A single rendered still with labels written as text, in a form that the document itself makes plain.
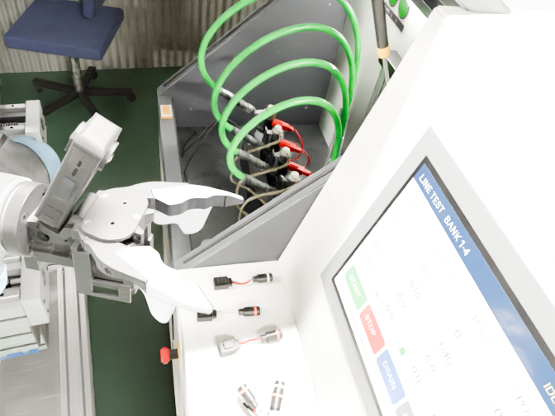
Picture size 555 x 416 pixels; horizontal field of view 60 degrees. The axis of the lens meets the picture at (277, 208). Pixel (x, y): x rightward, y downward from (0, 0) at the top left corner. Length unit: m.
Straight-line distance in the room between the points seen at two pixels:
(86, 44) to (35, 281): 1.78
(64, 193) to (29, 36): 2.32
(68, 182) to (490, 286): 0.44
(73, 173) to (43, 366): 1.44
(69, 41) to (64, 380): 1.62
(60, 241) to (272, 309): 0.57
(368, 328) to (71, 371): 1.21
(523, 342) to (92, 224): 0.44
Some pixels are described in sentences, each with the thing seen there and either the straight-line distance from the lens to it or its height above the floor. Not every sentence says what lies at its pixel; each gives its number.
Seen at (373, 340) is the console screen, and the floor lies 1.18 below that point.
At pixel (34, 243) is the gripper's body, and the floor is 1.42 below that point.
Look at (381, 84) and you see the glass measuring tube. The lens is 1.21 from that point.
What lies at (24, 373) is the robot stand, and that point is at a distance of 1.83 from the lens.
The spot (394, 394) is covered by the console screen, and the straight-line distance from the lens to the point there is 0.72.
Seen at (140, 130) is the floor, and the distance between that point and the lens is 2.92.
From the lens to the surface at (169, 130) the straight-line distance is 1.38.
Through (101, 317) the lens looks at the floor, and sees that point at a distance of 2.12.
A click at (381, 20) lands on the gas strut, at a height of 1.51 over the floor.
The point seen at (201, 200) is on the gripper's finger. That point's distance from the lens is 0.49.
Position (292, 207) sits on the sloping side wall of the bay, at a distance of 0.92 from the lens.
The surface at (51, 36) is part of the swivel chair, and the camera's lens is 2.73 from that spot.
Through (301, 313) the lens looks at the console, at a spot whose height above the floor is 1.01.
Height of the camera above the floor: 1.80
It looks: 46 degrees down
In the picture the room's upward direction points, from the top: 12 degrees clockwise
